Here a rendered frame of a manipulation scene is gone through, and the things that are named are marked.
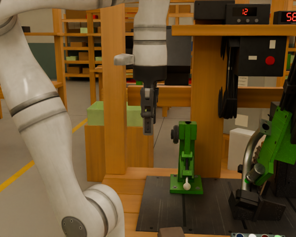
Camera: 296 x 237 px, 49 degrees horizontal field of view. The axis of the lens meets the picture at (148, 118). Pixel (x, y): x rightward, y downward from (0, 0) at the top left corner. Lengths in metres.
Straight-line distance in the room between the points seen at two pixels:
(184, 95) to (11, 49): 0.96
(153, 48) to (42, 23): 11.58
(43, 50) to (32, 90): 11.65
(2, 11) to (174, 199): 0.91
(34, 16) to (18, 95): 11.77
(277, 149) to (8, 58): 0.82
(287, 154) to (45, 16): 11.42
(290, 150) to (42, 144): 0.80
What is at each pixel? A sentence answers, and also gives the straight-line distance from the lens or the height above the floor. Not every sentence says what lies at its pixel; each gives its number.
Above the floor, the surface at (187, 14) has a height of 1.98.
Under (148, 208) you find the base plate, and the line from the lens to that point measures 1.21.
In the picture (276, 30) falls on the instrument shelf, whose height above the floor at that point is 1.52.
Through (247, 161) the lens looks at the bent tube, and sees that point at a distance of 1.23.
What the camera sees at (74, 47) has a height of 1.12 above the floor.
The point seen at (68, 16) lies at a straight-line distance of 11.84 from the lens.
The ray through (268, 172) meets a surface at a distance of 1.09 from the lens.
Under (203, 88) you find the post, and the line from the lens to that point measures 1.39.
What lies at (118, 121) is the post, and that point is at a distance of 1.44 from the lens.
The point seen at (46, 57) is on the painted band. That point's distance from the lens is 12.22.
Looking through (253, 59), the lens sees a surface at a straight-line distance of 1.30.
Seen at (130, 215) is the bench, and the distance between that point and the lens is 1.21.
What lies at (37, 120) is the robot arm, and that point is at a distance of 0.58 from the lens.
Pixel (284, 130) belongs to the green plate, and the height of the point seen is 1.22.
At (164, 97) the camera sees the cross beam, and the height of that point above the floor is 1.23.
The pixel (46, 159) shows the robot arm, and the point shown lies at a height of 1.30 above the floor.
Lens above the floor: 1.50
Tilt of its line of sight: 14 degrees down
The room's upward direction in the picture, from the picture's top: straight up
